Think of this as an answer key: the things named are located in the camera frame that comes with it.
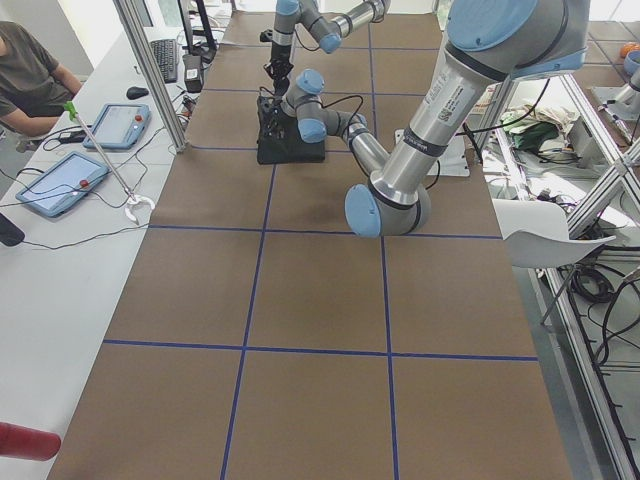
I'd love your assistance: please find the aluminium frame rail structure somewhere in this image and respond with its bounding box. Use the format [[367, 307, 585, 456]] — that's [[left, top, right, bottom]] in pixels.
[[469, 74, 640, 480]]

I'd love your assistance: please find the pile of green white cloths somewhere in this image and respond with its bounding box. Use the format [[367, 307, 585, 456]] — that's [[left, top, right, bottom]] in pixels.
[[500, 104, 579, 153]]

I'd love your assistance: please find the bundle of black cables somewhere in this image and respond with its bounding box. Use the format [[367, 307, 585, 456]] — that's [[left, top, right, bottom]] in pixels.
[[564, 264, 631, 306]]

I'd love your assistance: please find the black computer mouse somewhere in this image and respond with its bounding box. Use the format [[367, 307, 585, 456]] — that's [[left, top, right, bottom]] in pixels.
[[126, 86, 149, 100]]

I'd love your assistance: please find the reacher grabber stick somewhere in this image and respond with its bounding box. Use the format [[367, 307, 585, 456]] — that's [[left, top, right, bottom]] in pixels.
[[63, 101, 155, 226]]

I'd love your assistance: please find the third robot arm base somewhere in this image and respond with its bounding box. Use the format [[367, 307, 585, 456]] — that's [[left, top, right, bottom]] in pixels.
[[591, 50, 639, 121]]

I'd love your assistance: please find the red cylinder bottle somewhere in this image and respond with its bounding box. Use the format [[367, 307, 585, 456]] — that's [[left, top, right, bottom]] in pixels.
[[1, 422, 61, 461]]

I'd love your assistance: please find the white plastic chair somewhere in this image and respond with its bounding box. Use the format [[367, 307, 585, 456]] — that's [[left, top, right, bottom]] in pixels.
[[492, 199, 616, 269]]

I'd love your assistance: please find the far teach pendant tablet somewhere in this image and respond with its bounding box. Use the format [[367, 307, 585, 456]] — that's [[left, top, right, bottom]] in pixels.
[[89, 103, 151, 151]]

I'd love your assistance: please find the near teach pendant tablet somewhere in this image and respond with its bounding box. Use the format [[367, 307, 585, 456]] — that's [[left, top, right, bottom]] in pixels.
[[15, 152, 110, 218]]

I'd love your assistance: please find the seated person in green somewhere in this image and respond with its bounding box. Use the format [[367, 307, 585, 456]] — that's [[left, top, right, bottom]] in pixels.
[[1, 21, 82, 137]]

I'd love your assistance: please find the black keyboard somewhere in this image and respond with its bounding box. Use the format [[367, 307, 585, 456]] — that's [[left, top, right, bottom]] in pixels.
[[149, 39, 178, 83]]

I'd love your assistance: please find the black printed t-shirt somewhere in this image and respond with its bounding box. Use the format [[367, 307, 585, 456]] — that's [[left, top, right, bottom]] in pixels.
[[257, 108, 325, 165]]

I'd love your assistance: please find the black box with label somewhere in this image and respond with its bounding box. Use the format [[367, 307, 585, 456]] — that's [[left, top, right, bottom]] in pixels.
[[182, 54, 204, 93]]

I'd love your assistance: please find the teach pendant tablet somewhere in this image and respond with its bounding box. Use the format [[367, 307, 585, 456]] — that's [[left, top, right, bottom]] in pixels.
[[15, 152, 110, 218], [89, 103, 151, 151]]

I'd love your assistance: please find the aluminium frame post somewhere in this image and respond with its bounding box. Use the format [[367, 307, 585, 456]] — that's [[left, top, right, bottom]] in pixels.
[[113, 0, 187, 153]]

